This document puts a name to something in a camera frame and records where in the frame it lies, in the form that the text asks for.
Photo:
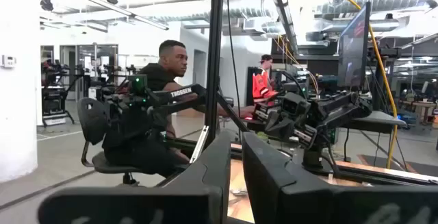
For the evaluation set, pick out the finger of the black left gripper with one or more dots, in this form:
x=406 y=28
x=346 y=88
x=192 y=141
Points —
x=287 y=128
x=272 y=123

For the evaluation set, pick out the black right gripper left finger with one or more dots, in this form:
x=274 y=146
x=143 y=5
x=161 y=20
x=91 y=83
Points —
x=191 y=196

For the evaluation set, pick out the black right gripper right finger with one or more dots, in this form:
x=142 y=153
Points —
x=280 y=189

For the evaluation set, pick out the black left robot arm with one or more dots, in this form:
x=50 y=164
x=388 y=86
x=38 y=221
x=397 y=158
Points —
x=338 y=109

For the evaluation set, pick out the standing person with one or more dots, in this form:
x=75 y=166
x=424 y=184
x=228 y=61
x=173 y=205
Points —
x=261 y=83

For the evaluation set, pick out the silver aluminium bar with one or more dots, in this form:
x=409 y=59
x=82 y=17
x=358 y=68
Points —
x=199 y=144

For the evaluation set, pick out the grey desk top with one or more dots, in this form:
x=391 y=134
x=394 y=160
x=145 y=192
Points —
x=376 y=119

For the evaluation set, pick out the black computer monitor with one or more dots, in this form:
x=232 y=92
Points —
x=354 y=49

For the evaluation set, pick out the seated person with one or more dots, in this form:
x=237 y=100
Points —
x=171 y=63

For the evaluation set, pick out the black office chair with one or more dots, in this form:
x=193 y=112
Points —
x=90 y=118

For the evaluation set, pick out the black robot rig on stand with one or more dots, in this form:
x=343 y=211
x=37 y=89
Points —
x=53 y=90

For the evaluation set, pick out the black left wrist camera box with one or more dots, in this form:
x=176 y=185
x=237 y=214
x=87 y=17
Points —
x=295 y=103

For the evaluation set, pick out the black diagonal frame brace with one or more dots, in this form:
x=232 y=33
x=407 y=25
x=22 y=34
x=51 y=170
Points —
x=232 y=112

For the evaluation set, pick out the black vertical frame post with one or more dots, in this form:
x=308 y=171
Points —
x=215 y=46

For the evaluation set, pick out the black overhead frame beam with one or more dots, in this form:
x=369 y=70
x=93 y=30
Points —
x=284 y=11

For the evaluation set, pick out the silver ceiling air duct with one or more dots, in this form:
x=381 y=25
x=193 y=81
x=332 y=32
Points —
x=383 y=3

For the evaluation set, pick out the white wall thermostat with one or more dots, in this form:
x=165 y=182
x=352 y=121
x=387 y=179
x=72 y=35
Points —
x=8 y=61

